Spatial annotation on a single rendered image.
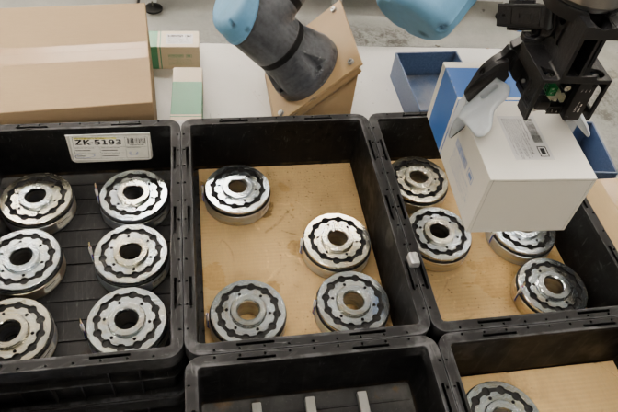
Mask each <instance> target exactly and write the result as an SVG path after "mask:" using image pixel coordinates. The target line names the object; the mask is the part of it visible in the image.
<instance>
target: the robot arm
mask: <svg viewBox="0 0 618 412"><path fill-rule="evenodd" d="M476 1H477V0H376V2H377V5H378V6H379V8H380V9H381V11H382V12H383V13H384V15H385V16H386V17H387V18H388V19H389V20H391V21H392V22H393V23H394V24H395V25H397V26H398V27H399V28H402V29H405V30H406V31H407V32H408V33H409V34H411V35H413V36H415V37H418V38H421V39H423V40H441V39H443V38H445V37H447V36H448V35H449V34H450V33H451V32H452V31H453V29H454V28H455V27H456V26H457V25H458V24H459V23H460V22H461V20H462V19H463V18H464V16H465V14H466V13H467V12H468V10H469V9H470V8H471V7H472V6H473V5H474V4H475V2H476ZM543 1H544V4H541V3H536V0H509V2H508V3H505V4H498V15H497V26H499V27H507V30H515V31H517V32H521V35H520V36H519V37H518V38H516V39H514V40H512V41H511V42H510V44H507V45H506V47H505V48H504V49H503V50H502V51H500V52H498V53H496V54H495V55H493V56H492V57H490V58H489V59H488V60H487V61H485V62H484V63H483V64H482V65H481V66H480V67H479V69H478V70H477V71H476V73H475V75H474V77H473V78H472V80H471V81H470V83H469V84H468V86H467V88H466V89H465V90H464V94H463V96H462V98H461V100H460V101H459V103H458V105H457V107H456V110H455V111H454V113H453V115H452V120H451V122H450V126H449V129H448V136H449V137H450V138H452V137H453V136H454V135H455V134H457V133H458V132H459V131H461V130H462V129H463V128H464V126H465V125H466V126H467V127H468V128H469V129H470V131H471V132H472V133H473V134H474V135H475V136H476V137H482V136H484V135H486V134H487V133H488V132H489V131H490V130H491V128H492V123H493V116H494V112H495V110H496V108H497V107H498V106H499V105H500V104H501V103H503V102H504V101H505V100H506V99H507V97H508V96H509V92H510V87H509V85H508V84H506V83H504V82H505V81H506V80H507V78H508V77H509V72H510V74H511V76H512V78H513V80H514V81H516V87H517V88H518V90H519V92H520V94H521V98H520V100H519V102H518V104H517V106H518V108H519V110H520V113H521V115H522V117H523V119H524V120H527V119H528V118H529V116H530V114H531V112H532V111H536V110H545V111H546V112H545V114H560V116H561V118H562V120H564V121H565V122H566V123H567V125H568V127H569V129H570V130H571V131H572V132H573V131H574V130H575V129H576V127H577V126H578V127H579V128H580V129H581V130H582V131H583V133H584V134H585V135H586V136H587V137H589V136H590V131H589V126H588V124H587V122H586V120H589V119H590V118H591V116H592V114H593V113H594V111H595V109H596V108H597V107H598V105H599V103H600V102H601V99H602V98H603V96H604V94H605V92H606V91H607V89H608V87H609V86H610V84H611V82H612V79H611V78H610V77H609V75H608V74H607V72H606V70H605V69H604V67H603V66H602V64H601V62H600V61H599V59H598V58H597V57H598V55H599V54H600V52H601V49H602V47H603V45H604V44H605V42H606V40H618V0H543ZM304 2H305V0H216V1H215V4H214V7H213V12H212V14H213V18H212V20H213V24H214V26H215V27H216V29H217V30H218V31H219V32H220V33H221V34H222V35H223V36H224V37H225V38H226V40H227V41H228V42H229V43H231V44H232V45H234V46H235V47H236V48H237V49H239V50H240V51H241V52H242V53H244V54H245V55H246V56H247V57H248V58H250V59H251V60H252V61H253V62H255V63H256V64H257V65H258V66H260V67H261V68H262V69H263V70H264V71H265V73H266V74H267V76H268V78H269V80H270V82H271V83H272V85H273V86H274V88H275V90H276V91H277V92H278V93H279V94H280V95H281V96H282V97H284V98H285V99H287V100H290V101H298V100H302V99H305V98H307V97H310V96H311V95H312V94H313V93H314V92H316V91H317V90H318V89H319V88H320V87H321V86H322V85H323V84H324V83H325V82H326V80H327V79H328V77H329V76H330V75H331V74H332V72H333V70H334V68H335V65H336V62H337V58H338V49H337V46H336V44H335V43H334V42H333V41H332V40H331V39H330V38H329V37H328V36H327V35H326V34H324V33H321V32H318V31H316V30H314V29H311V28H308V27H306V26H305V25H303V24H302V23H301V22H300V21H299V20H298V19H297V18H296V17H295V16H296V14H297V12H298V11H299V10H300V8H301V7H302V5H303V3H304ZM525 30H531V31H525ZM598 85H599V87H600V88H601V92H600V93H599V95H598V96H597V98H596V100H595V101H594V103H593V105H592V107H590V105H589V103H588V102H589V100H590V98H591V96H592V95H593V93H594V91H595V89H596V88H597V86H598ZM584 117H585V118H584Z"/></svg>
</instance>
